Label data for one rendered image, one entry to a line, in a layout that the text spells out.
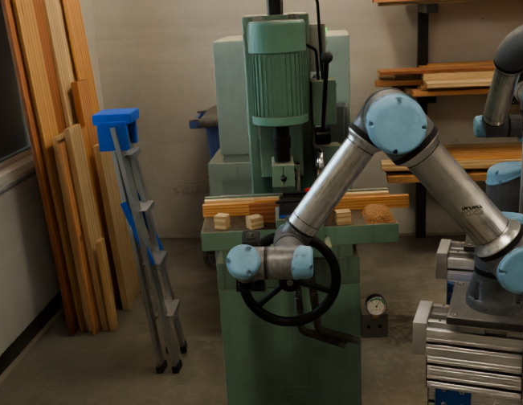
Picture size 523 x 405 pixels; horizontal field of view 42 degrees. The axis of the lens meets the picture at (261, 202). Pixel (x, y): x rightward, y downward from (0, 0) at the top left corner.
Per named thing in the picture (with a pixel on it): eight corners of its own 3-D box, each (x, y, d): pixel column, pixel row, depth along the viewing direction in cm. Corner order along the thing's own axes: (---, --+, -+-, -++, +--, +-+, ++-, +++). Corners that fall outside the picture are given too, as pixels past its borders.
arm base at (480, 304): (529, 292, 172) (532, 255, 169) (530, 318, 158) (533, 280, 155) (467, 287, 177) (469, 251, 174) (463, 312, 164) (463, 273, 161)
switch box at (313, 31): (309, 71, 235) (308, 24, 230) (308, 69, 244) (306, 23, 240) (327, 71, 234) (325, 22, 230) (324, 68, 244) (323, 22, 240)
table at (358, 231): (198, 263, 198) (196, 243, 197) (206, 229, 228) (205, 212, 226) (406, 253, 197) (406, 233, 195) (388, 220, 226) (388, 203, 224)
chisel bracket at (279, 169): (272, 192, 214) (271, 165, 211) (272, 181, 227) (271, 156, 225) (296, 190, 214) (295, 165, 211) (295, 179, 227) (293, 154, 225)
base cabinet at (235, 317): (231, 483, 231) (216, 291, 211) (239, 389, 286) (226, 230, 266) (364, 477, 230) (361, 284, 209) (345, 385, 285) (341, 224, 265)
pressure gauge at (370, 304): (365, 322, 206) (365, 297, 204) (364, 317, 210) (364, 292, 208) (386, 321, 206) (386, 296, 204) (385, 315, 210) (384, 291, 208)
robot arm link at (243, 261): (263, 278, 147) (224, 278, 148) (266, 282, 158) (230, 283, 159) (263, 242, 149) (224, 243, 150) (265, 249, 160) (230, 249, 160)
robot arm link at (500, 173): (481, 201, 215) (483, 159, 212) (525, 200, 214) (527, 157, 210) (488, 212, 204) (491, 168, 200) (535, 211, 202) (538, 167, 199)
